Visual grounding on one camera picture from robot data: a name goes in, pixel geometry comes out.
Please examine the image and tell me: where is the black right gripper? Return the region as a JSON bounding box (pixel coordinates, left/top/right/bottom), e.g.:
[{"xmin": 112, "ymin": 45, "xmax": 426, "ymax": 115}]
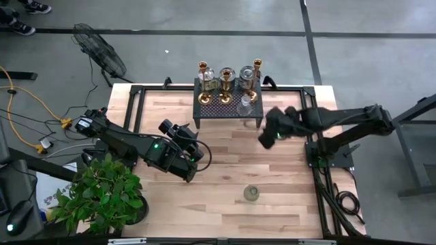
[{"xmin": 258, "ymin": 105, "xmax": 303, "ymax": 150}]

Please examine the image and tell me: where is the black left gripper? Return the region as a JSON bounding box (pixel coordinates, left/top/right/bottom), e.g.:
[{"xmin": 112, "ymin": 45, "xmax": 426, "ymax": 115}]
[{"xmin": 158, "ymin": 118, "xmax": 206, "ymax": 163}]

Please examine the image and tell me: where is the clear ribbed glass candle holder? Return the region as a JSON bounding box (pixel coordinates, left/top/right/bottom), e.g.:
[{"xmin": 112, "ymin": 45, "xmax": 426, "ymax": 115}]
[{"xmin": 236, "ymin": 95, "xmax": 253, "ymax": 116}]

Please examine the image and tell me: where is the tall brass candlestick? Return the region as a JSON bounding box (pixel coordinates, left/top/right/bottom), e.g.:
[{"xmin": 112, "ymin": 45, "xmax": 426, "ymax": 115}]
[
  {"xmin": 197, "ymin": 61, "xmax": 214, "ymax": 106},
  {"xmin": 245, "ymin": 58, "xmax": 264, "ymax": 103}
]

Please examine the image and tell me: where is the short brass candlestick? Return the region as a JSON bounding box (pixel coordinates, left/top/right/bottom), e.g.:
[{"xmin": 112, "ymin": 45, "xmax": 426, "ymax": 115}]
[{"xmin": 218, "ymin": 68, "xmax": 234, "ymax": 105}]

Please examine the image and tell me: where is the grey glass jar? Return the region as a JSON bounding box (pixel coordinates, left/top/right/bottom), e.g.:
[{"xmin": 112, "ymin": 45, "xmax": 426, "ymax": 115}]
[
  {"xmin": 238, "ymin": 66, "xmax": 262, "ymax": 92},
  {"xmin": 218, "ymin": 67, "xmax": 237, "ymax": 93}
]

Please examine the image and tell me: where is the clear glass jar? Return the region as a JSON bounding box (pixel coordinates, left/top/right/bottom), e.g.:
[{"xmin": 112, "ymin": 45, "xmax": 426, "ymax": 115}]
[{"xmin": 197, "ymin": 67, "xmax": 219, "ymax": 92}]

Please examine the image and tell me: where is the green ribbed glass candle holder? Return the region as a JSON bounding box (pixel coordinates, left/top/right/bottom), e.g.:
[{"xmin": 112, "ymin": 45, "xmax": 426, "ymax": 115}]
[{"xmin": 243, "ymin": 184, "xmax": 260, "ymax": 202}]

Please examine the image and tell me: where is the black perforated metal shelf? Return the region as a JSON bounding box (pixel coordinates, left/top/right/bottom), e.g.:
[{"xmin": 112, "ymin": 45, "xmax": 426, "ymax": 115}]
[{"xmin": 192, "ymin": 77, "xmax": 264, "ymax": 129}]

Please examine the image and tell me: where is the green potted plant black pot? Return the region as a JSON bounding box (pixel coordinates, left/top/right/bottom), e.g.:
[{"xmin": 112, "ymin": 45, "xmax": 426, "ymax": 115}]
[{"xmin": 46, "ymin": 152, "xmax": 150, "ymax": 235}]

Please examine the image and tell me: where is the black floor fan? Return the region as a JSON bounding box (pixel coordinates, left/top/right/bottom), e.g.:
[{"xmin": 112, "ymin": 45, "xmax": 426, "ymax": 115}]
[{"xmin": 71, "ymin": 22, "xmax": 134, "ymax": 88}]

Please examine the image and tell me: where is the grey metal stand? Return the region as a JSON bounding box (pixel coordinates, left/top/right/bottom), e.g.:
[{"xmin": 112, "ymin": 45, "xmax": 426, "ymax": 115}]
[{"xmin": 374, "ymin": 93, "xmax": 436, "ymax": 199}]

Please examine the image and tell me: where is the white paper bag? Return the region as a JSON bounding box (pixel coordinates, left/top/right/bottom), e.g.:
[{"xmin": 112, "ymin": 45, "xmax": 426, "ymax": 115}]
[{"xmin": 35, "ymin": 162, "xmax": 83, "ymax": 218}]

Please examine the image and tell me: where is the black side desk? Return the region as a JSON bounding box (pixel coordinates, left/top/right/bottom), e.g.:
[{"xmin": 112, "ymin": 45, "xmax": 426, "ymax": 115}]
[{"xmin": 0, "ymin": 159, "xmax": 46, "ymax": 241}]

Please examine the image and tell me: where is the black floor bar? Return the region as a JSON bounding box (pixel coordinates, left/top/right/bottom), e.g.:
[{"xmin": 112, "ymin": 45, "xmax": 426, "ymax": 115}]
[{"xmin": 0, "ymin": 71, "xmax": 39, "ymax": 82}]

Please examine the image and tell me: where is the black computer mouse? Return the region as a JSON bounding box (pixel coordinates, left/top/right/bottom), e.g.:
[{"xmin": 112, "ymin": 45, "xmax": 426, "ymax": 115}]
[{"xmin": 5, "ymin": 199, "xmax": 35, "ymax": 237}]

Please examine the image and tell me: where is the person's dark shoe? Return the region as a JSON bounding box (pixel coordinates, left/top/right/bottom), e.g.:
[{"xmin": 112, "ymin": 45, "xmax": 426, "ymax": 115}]
[
  {"xmin": 8, "ymin": 20, "xmax": 37, "ymax": 37},
  {"xmin": 23, "ymin": 0, "xmax": 52, "ymax": 14}
]

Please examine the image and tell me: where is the black aluminium table frame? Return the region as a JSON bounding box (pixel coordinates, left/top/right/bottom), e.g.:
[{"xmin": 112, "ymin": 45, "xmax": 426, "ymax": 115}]
[{"xmin": 123, "ymin": 84, "xmax": 367, "ymax": 239}]

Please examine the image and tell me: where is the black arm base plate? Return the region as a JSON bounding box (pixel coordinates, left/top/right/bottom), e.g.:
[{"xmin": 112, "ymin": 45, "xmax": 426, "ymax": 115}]
[{"xmin": 304, "ymin": 141, "xmax": 355, "ymax": 170}]

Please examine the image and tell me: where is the coiled black cable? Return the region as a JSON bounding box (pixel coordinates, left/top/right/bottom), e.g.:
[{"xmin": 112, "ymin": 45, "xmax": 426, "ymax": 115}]
[{"xmin": 333, "ymin": 182, "xmax": 366, "ymax": 225}]

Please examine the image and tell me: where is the silver aluminium bracket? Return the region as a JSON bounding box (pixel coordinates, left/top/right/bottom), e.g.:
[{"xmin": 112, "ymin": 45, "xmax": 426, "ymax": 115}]
[
  {"xmin": 107, "ymin": 238, "xmax": 148, "ymax": 245},
  {"xmin": 298, "ymin": 239, "xmax": 338, "ymax": 245}
]

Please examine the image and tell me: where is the yellow extension cable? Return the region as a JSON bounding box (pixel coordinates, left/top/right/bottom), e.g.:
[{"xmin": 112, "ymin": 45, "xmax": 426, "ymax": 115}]
[{"xmin": 0, "ymin": 66, "xmax": 74, "ymax": 154}]

